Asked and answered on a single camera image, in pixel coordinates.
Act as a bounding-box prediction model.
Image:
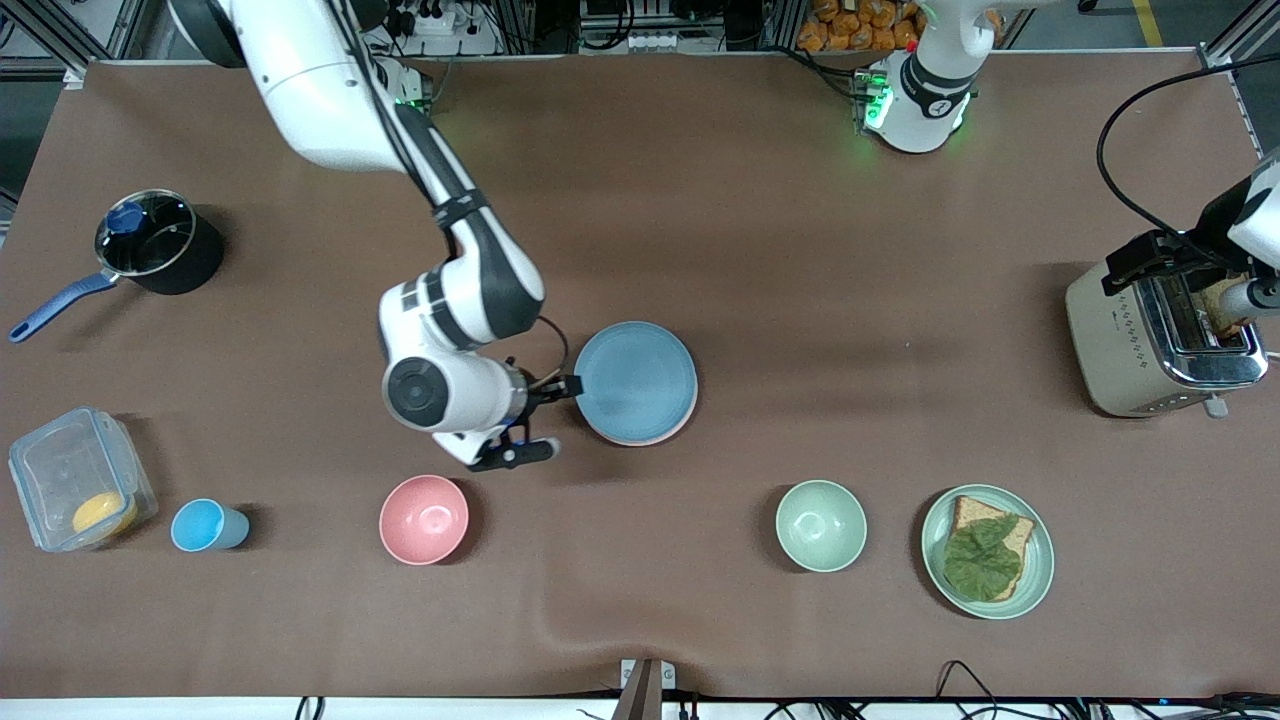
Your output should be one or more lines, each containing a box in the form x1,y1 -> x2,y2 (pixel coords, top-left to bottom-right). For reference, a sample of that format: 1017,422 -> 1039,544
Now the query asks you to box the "blue plate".
573,321 -> 699,444

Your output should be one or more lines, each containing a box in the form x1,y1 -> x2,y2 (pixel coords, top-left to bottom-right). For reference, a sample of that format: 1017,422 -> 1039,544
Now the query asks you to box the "pink bowl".
379,474 -> 470,566

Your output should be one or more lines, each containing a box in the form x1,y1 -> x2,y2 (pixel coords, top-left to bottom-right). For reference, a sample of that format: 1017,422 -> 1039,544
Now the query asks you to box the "beige and chrome toaster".
1065,258 -> 1269,419

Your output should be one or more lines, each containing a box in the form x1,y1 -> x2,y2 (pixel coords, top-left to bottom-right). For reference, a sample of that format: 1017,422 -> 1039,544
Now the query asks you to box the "bread slice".
948,496 -> 1036,601

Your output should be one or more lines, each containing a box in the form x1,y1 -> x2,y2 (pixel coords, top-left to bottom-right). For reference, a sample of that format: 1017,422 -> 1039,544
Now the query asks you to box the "blue cup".
170,498 -> 251,553

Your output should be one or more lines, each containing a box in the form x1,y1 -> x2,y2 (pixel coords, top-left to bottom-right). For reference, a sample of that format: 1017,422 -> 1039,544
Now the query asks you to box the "green plate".
921,484 -> 1055,620

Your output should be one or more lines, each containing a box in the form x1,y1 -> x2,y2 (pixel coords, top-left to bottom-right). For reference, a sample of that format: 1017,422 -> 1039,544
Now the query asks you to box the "pink plate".
577,385 -> 699,449

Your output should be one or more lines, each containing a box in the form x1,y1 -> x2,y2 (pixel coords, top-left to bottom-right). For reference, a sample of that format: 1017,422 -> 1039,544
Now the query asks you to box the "glass lid with blue knob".
95,190 -> 197,279

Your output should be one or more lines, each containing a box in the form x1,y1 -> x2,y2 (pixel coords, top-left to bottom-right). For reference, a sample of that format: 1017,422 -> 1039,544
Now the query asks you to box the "black pot with blue handle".
8,188 -> 223,344

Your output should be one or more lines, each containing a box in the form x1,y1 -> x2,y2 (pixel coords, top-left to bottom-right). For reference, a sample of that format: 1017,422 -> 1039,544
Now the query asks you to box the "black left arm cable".
1095,52 -> 1280,256

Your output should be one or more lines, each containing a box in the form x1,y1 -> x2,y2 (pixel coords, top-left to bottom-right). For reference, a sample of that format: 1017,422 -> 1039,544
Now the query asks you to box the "bag of orange bread rolls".
797,0 -> 923,53

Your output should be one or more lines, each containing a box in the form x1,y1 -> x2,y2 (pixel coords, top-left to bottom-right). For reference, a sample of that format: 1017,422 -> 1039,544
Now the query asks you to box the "toast slice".
1198,278 -> 1256,338

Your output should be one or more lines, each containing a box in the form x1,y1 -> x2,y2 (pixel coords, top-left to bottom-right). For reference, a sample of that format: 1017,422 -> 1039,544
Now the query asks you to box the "green bowl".
776,480 -> 868,573

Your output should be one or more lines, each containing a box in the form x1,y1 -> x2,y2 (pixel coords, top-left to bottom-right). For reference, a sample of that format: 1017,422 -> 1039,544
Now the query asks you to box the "yellow round food piece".
72,490 -> 138,541

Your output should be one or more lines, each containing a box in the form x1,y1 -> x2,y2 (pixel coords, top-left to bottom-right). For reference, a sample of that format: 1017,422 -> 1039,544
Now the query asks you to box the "black looped cable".
935,660 -> 1003,720

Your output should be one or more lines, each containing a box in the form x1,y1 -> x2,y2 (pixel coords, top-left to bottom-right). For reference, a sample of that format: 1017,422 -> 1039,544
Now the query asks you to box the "clear plastic container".
8,407 -> 159,553

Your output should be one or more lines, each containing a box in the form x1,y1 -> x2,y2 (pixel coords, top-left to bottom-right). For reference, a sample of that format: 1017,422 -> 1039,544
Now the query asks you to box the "green lettuce leaf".
943,515 -> 1023,603

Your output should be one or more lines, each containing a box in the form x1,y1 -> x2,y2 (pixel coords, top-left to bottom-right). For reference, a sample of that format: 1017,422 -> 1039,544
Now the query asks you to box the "metal camera mount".
612,658 -> 677,720

